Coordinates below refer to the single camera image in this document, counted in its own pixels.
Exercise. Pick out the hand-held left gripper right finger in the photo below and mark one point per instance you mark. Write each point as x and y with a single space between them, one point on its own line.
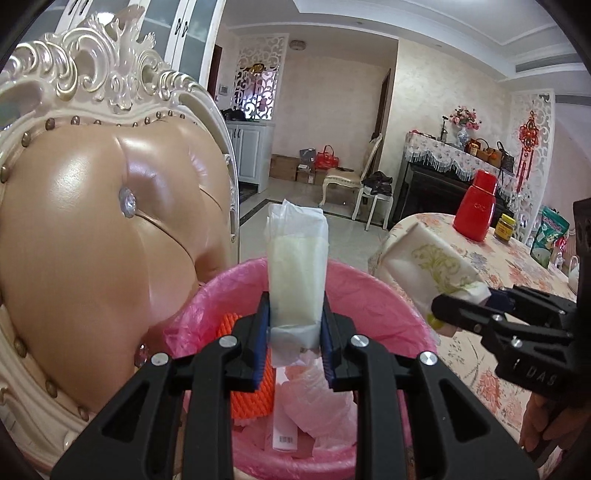
328 350

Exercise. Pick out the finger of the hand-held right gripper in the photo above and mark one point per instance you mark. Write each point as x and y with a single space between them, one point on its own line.
501 300
457 314

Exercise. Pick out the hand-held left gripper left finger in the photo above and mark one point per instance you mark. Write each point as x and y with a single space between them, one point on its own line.
261 341

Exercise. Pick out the white tissue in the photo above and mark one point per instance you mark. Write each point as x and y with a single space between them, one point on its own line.
323 406

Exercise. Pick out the large orange foam net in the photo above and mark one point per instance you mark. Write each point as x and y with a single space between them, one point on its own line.
249 406

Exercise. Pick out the pink lined waste bin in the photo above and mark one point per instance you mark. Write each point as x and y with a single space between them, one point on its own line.
369 295

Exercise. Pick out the long white carton box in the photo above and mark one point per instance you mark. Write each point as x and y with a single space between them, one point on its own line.
284 429

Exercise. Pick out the person's right hand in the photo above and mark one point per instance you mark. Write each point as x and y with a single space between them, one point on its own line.
535 422

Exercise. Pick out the yellow-lid jar yellow label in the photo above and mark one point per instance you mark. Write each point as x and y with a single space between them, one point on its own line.
504 228

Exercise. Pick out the white teapot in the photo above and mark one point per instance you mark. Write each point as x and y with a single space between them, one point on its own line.
574 274

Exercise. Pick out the green snack bag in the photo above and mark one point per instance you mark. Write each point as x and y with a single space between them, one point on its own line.
549 235

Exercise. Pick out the red thermos jug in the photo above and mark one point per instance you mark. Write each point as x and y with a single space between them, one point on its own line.
478 207

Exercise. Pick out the black piano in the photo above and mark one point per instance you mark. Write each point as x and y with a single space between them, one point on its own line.
429 194

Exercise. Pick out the white piano stool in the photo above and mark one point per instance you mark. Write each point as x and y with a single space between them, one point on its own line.
371 205

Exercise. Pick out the black handbag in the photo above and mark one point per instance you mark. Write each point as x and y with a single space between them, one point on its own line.
506 159

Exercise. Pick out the white carved screen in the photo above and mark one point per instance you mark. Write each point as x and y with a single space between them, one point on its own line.
545 161
256 92

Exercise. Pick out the woven basket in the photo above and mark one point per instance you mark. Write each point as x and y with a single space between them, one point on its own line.
478 148

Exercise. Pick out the black leather bag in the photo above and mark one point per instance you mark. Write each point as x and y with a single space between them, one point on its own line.
376 183

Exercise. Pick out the floral fringed piano cloth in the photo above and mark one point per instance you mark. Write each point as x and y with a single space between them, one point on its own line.
443 154

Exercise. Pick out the red knot ornament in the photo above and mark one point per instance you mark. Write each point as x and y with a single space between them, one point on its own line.
526 136

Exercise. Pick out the white dining chair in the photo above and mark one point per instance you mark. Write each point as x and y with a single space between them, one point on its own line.
344 177

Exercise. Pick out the cardboard box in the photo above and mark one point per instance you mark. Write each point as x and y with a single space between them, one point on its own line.
284 167

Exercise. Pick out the black air pump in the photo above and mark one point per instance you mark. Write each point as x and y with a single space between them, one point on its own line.
444 128

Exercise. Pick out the pink flowers in vase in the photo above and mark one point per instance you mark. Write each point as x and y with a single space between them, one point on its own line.
465 117

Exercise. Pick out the white low cabinet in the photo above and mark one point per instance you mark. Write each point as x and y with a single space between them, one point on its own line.
251 154

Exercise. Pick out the beige ornate padded chair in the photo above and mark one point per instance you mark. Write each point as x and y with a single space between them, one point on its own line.
115 221

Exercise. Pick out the red handbag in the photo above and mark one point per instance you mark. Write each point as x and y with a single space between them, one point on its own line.
327 159

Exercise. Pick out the grey bag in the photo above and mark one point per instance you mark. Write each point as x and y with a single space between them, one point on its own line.
307 155

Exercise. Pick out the black bags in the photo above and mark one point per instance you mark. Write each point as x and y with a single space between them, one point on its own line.
235 114

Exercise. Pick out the dark wooden door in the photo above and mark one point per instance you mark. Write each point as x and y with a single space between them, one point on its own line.
216 74

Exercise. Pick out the white glass-door cabinet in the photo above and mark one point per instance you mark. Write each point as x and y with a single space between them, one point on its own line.
198 37

